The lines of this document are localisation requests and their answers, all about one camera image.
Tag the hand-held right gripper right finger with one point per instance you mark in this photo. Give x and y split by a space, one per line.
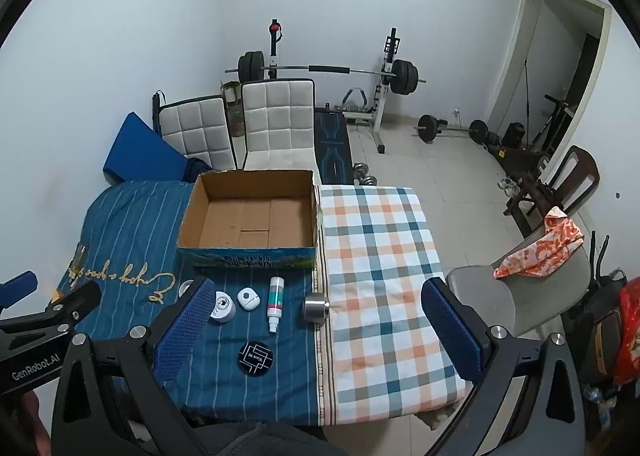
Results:
450 331

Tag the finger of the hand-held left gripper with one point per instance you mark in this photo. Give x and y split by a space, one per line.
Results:
17 284
75 299

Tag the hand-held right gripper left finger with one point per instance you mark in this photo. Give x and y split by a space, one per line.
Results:
184 328

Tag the amber jar white lid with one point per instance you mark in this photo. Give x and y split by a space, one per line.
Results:
185 287

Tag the white round jar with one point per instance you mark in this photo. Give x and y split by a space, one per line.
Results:
222 307

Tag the white earbud case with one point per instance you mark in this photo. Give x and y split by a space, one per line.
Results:
248 299

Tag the black round disc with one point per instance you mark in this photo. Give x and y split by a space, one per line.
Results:
255 358

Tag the white spray bottle teal label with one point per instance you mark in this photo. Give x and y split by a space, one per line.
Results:
275 303

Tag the cardboard box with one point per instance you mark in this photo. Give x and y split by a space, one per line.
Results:
250 216

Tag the silver metal cylinder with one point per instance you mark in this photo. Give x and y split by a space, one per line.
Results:
315 309

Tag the grey plastic chair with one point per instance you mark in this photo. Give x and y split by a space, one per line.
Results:
480 286

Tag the plaid blanket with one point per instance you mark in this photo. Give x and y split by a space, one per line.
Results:
385 286

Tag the orange white cloth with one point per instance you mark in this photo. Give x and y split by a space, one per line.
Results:
542 251

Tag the person's dark clothing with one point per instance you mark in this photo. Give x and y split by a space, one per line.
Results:
270 441

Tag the black backpack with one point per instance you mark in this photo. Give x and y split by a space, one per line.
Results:
597 331

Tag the white shoes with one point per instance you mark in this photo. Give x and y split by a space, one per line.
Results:
507 184

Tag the plastic water bottle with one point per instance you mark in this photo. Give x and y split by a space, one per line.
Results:
597 403

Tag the blue foam mat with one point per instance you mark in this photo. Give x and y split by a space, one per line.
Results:
137 146

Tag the dumbbell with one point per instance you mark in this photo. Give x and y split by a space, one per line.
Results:
361 169
368 180

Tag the red bag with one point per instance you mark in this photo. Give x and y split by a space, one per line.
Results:
629 331

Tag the white quilted chair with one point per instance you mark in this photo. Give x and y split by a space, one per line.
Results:
197 131
277 126

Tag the short barbell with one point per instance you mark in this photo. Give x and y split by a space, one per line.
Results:
428 128

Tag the brown wooden chair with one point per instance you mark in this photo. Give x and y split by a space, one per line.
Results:
580 171

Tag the black speaker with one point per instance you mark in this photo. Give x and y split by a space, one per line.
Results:
513 135

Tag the black exercise machine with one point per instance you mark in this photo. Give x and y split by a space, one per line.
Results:
555 126

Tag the white bench press rack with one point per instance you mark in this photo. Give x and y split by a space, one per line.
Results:
382 101

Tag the long barbell black plates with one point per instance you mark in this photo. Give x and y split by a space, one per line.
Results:
327 69

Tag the door frame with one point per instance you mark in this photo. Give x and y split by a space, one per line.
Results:
515 61

